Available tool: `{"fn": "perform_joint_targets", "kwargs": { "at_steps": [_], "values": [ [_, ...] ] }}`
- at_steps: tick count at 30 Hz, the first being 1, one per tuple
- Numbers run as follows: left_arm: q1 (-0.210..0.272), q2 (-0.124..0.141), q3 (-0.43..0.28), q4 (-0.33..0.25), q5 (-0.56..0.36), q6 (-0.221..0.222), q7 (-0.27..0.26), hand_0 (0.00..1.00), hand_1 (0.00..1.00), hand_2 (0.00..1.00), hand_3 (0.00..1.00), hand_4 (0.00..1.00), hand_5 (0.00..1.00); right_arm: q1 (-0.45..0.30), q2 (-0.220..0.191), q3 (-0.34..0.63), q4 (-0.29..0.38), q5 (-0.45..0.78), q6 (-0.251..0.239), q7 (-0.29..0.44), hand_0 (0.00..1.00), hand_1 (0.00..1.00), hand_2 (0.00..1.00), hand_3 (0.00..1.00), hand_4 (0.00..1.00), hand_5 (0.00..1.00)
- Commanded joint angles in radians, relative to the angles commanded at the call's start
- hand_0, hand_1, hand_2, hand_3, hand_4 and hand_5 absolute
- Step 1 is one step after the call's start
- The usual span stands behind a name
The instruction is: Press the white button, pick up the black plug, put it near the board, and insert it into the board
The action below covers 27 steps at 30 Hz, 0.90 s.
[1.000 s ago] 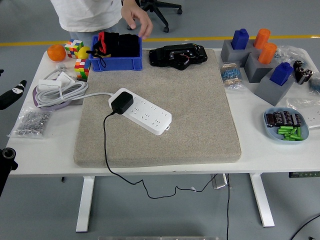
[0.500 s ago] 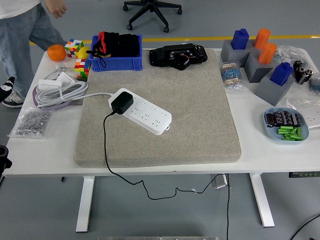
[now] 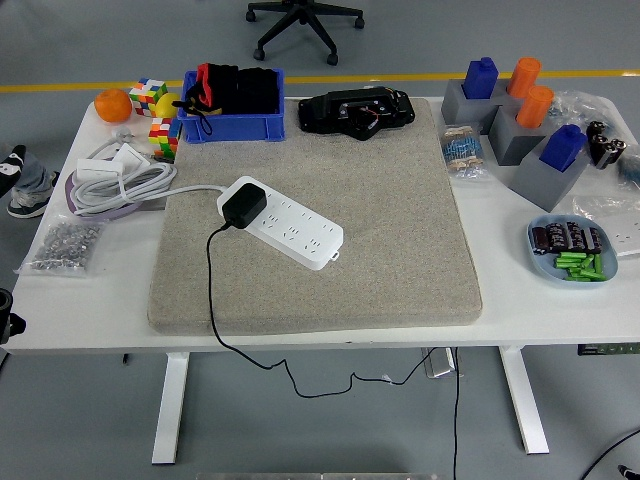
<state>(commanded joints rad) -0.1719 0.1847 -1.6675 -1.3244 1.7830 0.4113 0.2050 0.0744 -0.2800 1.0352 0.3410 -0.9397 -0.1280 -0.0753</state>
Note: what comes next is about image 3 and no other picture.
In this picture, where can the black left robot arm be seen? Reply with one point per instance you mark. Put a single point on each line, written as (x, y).
(10, 315)

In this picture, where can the white rectangular box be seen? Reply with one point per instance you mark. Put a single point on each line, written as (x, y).
(97, 170)

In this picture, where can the grey block holder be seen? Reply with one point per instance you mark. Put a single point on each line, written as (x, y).
(460, 111)
(544, 189)
(512, 144)

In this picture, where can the clear plastic bag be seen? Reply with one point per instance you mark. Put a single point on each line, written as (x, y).
(577, 108)

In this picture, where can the bag of blue parts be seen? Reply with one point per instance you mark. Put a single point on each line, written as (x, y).
(631, 167)

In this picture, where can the black capacitor on plate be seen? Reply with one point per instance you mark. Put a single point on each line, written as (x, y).
(541, 241)
(576, 236)
(595, 241)
(557, 237)

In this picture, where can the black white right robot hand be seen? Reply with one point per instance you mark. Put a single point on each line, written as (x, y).
(631, 472)

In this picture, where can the bag of resistors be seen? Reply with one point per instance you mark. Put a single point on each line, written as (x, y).
(462, 154)

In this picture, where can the blue square peg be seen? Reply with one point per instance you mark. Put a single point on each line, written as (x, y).
(480, 78)
(563, 148)

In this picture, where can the person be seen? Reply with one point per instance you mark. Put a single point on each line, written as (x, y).
(35, 170)

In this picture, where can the table control panel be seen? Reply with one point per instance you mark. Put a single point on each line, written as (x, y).
(610, 349)

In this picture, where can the colourful puzzle cube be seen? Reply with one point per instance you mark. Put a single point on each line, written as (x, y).
(148, 97)
(164, 140)

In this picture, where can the orange cylinder peg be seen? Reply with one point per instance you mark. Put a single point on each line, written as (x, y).
(534, 107)
(524, 78)

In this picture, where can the yellow lemon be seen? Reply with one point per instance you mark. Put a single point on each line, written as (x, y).
(168, 106)

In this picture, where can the white power strip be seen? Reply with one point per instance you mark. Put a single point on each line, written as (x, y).
(305, 235)

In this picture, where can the green battery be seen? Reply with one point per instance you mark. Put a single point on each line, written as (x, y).
(568, 262)
(588, 264)
(599, 264)
(571, 255)
(586, 278)
(578, 273)

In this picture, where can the grey-brown mat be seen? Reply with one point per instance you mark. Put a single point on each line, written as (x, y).
(390, 240)

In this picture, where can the black office chair base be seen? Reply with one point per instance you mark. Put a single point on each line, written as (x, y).
(302, 15)

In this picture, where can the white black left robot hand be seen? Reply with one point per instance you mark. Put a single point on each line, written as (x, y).
(10, 167)

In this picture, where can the orange fruit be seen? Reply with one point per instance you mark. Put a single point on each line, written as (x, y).
(113, 106)

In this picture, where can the light blue plate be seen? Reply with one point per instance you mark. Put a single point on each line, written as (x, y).
(545, 270)

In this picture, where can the white switch plate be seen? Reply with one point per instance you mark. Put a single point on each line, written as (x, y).
(132, 157)

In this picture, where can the blue plastic bin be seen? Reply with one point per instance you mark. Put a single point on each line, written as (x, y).
(232, 131)

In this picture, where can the clear bag of screws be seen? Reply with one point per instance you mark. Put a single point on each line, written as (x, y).
(60, 247)

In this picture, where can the black electronic housing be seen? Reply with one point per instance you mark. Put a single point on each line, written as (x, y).
(327, 116)

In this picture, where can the grey sneaker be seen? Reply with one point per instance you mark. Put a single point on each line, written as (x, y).
(30, 202)

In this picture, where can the white table leg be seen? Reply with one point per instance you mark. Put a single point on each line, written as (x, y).
(170, 410)
(524, 400)

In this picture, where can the large black capacitor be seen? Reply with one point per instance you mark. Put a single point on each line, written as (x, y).
(598, 133)
(612, 153)

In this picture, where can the black foam stack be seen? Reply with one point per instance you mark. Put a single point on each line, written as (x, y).
(257, 90)

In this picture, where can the black plug adapter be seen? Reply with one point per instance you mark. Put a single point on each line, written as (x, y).
(244, 206)

